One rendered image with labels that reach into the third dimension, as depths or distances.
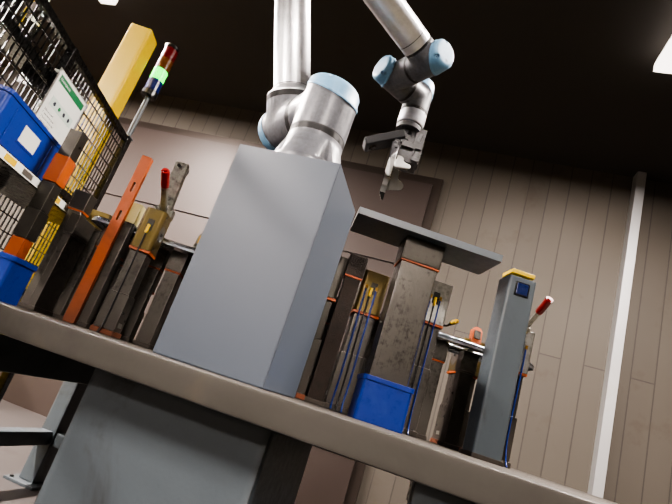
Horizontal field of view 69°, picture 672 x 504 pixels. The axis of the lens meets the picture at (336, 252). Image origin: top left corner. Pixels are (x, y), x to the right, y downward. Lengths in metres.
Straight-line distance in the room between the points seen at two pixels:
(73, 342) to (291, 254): 0.34
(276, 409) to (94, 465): 0.31
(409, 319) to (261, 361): 0.49
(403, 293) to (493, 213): 2.71
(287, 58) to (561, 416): 2.93
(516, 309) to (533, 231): 2.58
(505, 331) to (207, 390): 0.80
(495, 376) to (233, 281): 0.68
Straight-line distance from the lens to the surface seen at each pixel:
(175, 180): 1.47
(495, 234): 3.78
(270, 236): 0.84
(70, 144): 1.58
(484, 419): 1.22
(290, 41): 1.20
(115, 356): 0.72
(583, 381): 3.63
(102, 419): 0.83
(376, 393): 1.03
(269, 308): 0.80
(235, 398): 0.64
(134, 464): 0.79
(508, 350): 1.25
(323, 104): 1.00
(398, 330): 1.16
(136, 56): 2.47
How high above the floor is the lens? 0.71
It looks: 17 degrees up
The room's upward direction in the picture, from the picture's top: 18 degrees clockwise
